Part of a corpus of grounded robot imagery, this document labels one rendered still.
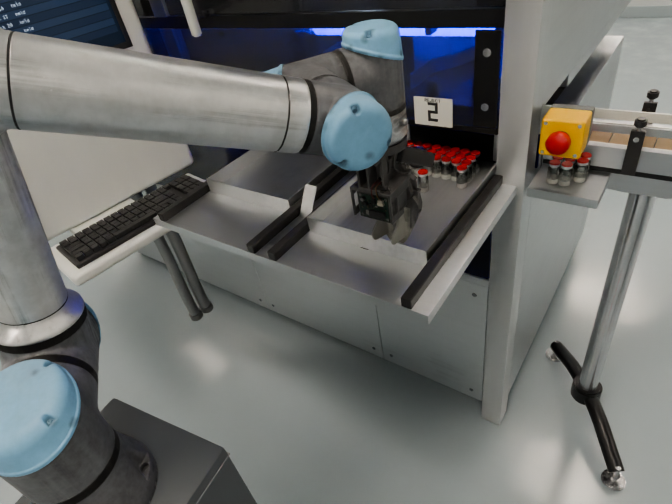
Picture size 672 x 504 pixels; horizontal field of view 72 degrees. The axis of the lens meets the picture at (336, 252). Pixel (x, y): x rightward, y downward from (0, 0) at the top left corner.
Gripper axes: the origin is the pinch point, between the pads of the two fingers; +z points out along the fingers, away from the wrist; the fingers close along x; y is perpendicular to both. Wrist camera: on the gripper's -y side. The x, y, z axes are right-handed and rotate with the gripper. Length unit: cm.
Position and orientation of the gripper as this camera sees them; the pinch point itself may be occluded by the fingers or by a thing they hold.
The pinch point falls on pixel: (399, 237)
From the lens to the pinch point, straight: 82.3
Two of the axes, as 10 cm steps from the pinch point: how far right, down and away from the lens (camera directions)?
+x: 8.1, 2.5, -5.3
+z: 1.6, 7.7, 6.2
